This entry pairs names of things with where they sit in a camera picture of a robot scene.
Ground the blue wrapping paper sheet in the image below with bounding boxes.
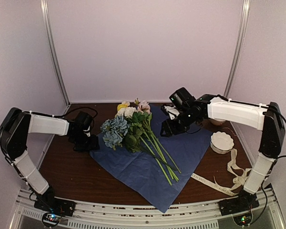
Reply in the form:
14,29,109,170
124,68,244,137
89,103,214,214

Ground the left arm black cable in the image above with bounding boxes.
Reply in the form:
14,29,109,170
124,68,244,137
54,106,98,120

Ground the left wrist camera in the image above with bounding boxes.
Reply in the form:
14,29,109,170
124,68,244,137
83,126,91,137

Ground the right aluminium frame post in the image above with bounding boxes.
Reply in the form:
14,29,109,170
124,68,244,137
224,0,251,97

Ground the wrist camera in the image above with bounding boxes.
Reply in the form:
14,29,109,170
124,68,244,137
161,104,180,120
83,126,91,137

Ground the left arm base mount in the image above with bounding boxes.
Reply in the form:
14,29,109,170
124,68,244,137
34,198,76,217

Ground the left aluminium frame post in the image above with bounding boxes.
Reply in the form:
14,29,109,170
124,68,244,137
40,0,70,106

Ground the plain white bowl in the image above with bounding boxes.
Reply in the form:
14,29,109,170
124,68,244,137
209,119,225,126

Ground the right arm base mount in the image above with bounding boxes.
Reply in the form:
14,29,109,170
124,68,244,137
218,198,260,216

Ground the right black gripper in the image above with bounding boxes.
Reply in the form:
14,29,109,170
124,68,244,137
161,108,199,137

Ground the front aluminium rail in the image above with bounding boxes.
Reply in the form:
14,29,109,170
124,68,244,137
9,188,286,229

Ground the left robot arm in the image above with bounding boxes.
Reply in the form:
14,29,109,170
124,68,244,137
0,107,100,212

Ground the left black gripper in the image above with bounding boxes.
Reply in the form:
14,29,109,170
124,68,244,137
71,132,100,153

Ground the cream printed ribbon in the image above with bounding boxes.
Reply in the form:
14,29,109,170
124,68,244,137
190,148,252,197

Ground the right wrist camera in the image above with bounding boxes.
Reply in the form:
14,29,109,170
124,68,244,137
161,104,180,120

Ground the aluminium frame post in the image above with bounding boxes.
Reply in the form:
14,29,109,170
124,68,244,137
224,0,251,97
40,0,70,106

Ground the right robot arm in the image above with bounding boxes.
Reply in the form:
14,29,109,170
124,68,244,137
160,87,286,211

